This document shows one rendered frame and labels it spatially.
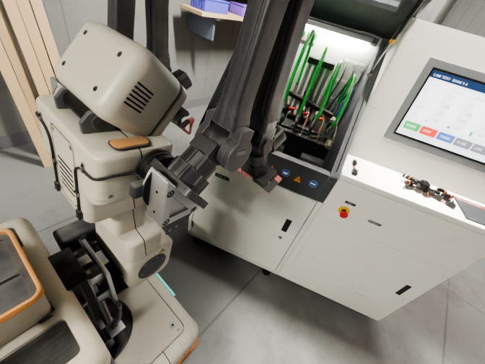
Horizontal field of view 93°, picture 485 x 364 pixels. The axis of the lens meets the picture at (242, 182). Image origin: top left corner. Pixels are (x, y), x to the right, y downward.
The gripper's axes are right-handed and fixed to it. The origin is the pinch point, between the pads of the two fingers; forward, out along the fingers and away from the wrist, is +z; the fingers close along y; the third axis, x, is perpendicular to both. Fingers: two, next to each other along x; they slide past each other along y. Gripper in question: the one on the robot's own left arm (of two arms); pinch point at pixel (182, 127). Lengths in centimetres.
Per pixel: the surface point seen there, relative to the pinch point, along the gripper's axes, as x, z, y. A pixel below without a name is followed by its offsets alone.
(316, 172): -29, 21, -51
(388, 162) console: -61, 30, -73
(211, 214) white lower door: 11, 64, -10
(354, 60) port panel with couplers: -91, 8, -31
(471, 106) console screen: -87, 7, -86
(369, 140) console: -61, 23, -60
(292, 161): -26, 18, -40
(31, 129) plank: 56, 47, 140
